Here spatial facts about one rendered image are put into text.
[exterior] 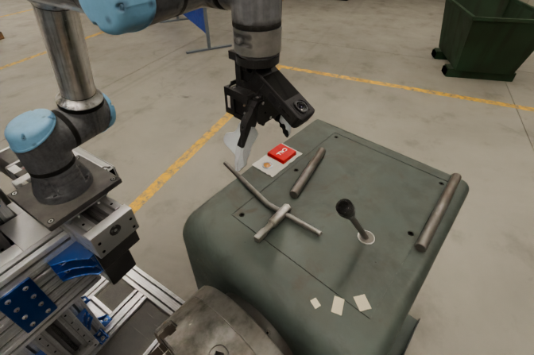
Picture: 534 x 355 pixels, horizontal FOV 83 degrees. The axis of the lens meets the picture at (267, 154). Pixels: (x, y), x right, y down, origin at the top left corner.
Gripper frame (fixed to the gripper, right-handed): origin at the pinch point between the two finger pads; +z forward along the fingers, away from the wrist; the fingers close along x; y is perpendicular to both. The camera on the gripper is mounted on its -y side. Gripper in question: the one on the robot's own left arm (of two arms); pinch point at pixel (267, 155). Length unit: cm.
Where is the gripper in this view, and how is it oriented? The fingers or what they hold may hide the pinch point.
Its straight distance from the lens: 59.8
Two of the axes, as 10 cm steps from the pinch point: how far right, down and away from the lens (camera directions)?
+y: -7.5, -4.2, 5.2
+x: -6.6, 4.7, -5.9
